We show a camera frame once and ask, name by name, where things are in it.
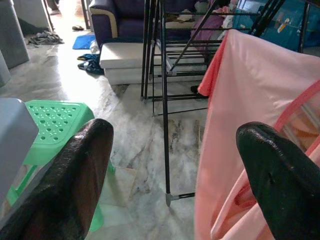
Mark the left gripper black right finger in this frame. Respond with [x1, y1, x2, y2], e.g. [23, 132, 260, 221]
[235, 121, 320, 240]

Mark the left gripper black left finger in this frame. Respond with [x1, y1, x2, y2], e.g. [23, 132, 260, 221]
[0, 118, 115, 240]

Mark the pink and coral garment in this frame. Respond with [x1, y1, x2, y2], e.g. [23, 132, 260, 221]
[193, 28, 320, 240]

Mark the green plastic stool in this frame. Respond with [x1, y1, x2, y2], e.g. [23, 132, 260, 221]
[6, 99, 116, 232]

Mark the light blue plastic folding table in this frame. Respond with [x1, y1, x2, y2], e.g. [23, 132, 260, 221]
[0, 97, 40, 208]

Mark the black metal drying rack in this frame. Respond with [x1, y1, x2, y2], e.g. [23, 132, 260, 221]
[139, 0, 320, 207]

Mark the black shoe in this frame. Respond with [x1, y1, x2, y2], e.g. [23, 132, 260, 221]
[190, 84, 209, 95]

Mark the white ottoman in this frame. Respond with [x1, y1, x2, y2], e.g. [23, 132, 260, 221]
[99, 41, 210, 86]

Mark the blue floor mat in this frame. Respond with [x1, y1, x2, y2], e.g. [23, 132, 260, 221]
[72, 34, 97, 50]

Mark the blue storage box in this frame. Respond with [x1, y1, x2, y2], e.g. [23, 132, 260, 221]
[234, 0, 320, 53]

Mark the grey clothes pile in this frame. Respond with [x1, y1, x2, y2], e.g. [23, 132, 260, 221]
[26, 30, 65, 46]

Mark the grey plastic bin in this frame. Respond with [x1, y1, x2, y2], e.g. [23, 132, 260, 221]
[0, 0, 31, 70]

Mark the purple armchair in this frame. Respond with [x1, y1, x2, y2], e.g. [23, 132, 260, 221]
[88, 0, 198, 50]

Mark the purple garment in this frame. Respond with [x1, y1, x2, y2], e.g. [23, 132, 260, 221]
[191, 6, 233, 47]

